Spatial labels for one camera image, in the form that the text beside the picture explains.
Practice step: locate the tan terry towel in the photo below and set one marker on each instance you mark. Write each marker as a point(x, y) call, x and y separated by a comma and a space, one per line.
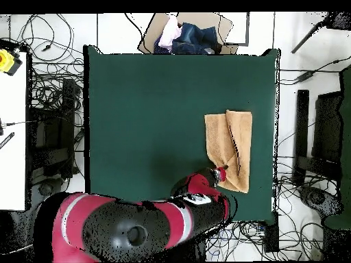
point(233, 145)

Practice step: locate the black label strip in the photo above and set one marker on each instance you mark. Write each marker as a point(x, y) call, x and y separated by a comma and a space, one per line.
point(6, 140)

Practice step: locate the yellow emergency stop button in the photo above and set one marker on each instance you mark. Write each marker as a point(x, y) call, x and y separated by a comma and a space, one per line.
point(6, 61)

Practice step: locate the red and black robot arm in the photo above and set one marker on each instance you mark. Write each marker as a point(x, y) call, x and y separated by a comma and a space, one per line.
point(123, 230)

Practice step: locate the black tripod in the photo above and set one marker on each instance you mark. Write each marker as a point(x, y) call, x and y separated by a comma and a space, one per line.
point(340, 20)

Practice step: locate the dark green table cloth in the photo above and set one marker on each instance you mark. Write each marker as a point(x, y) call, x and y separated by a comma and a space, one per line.
point(137, 123)

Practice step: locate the blue jeans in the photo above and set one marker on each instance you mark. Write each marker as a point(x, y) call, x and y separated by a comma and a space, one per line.
point(197, 38)

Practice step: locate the pale pink garment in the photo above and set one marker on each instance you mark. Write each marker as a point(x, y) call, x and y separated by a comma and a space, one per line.
point(170, 33)

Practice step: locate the white desk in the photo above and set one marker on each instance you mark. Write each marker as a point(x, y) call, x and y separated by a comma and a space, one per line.
point(12, 164)

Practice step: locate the black metal frame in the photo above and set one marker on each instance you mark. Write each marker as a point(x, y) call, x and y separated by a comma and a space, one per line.
point(68, 109)
point(301, 123)

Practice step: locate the cardboard box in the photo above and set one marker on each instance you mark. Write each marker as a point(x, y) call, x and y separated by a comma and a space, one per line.
point(153, 33)

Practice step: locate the green cloth covered stand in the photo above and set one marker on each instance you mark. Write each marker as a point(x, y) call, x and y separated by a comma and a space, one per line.
point(346, 137)

